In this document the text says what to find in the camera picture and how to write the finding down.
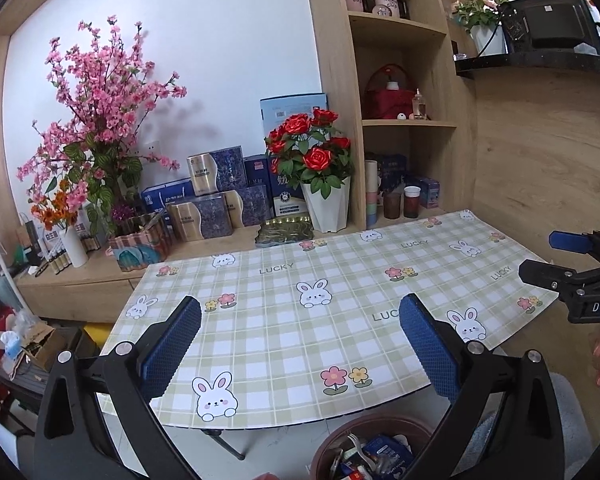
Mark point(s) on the blue face mask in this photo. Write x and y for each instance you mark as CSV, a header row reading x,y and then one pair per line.
x,y
10,344

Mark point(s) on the light blue flat box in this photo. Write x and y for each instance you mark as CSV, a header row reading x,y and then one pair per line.
x,y
290,110

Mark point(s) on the stack of coloured cups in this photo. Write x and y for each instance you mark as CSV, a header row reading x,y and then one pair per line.
x,y
371,195

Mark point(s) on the pink blossom plant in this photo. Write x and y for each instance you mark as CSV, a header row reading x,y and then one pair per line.
x,y
105,95

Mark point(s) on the wooden shelf unit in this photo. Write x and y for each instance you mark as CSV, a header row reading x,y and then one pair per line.
x,y
330,60

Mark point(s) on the navy white milk powder box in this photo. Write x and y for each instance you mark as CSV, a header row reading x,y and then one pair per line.
x,y
286,200

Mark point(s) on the red roses in white vase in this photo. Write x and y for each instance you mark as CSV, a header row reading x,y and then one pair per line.
x,y
325,210

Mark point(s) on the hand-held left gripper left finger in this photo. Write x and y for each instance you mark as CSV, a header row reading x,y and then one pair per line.
x,y
172,345

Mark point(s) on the red basket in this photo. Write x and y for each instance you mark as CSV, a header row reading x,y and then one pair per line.
x,y
387,102

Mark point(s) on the open cardboard box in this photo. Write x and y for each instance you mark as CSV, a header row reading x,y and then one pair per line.
x,y
45,350

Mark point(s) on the low wooden cabinet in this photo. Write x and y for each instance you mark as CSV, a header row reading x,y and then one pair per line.
x,y
80,295

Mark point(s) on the yellow plastic item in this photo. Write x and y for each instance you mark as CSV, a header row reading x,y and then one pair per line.
x,y
97,335

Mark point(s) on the black folding table frame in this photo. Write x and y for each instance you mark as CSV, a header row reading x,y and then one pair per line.
x,y
230,450

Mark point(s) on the brown trash bin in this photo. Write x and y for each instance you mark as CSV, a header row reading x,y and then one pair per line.
x,y
330,447

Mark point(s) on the dark glass tray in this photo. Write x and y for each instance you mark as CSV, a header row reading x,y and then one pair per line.
x,y
285,230

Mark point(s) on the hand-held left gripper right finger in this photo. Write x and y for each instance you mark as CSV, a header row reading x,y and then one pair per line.
x,y
427,347

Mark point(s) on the green checkered rabbit tablecloth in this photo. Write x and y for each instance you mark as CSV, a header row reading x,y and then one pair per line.
x,y
280,340

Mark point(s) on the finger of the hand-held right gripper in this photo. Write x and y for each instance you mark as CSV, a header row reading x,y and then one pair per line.
x,y
545,272
570,241

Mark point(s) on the teal orange scalloped box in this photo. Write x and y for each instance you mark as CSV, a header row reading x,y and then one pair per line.
x,y
140,252

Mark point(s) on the navy box with red label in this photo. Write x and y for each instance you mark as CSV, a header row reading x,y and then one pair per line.
x,y
257,170

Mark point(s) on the black monitor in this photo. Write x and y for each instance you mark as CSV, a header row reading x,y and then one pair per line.
x,y
550,22

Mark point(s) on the pink flowers in white pot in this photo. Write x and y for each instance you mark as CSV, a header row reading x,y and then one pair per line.
x,y
487,40

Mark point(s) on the navy printed box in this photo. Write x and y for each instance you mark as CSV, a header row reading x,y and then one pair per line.
x,y
392,170

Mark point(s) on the orange flowers in white vase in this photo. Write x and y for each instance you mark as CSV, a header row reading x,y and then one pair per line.
x,y
74,247

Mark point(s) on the brown jar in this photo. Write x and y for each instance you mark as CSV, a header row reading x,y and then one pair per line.
x,y
411,202
391,205

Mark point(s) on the white wall socket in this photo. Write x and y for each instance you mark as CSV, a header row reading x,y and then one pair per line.
x,y
152,146

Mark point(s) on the blue white carton box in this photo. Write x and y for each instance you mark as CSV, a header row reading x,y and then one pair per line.
x,y
167,195

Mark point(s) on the small blue purple box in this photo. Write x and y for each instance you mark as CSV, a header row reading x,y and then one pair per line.
x,y
430,192

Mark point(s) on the glass perfume bottle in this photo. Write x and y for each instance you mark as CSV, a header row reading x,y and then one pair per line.
x,y
419,107

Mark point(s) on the row of small brown bottles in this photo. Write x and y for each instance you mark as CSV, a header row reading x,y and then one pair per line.
x,y
60,262

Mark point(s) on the black counter shelf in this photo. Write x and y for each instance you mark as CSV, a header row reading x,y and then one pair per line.
x,y
530,65

